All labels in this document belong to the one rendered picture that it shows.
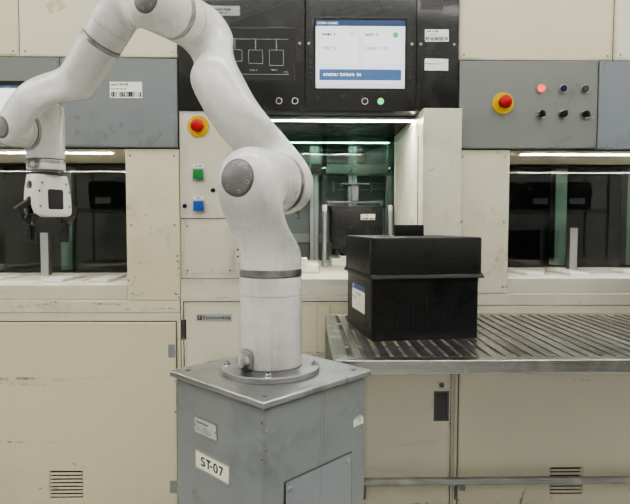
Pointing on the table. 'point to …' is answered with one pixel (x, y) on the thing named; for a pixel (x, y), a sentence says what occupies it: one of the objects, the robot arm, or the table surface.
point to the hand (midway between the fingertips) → (48, 238)
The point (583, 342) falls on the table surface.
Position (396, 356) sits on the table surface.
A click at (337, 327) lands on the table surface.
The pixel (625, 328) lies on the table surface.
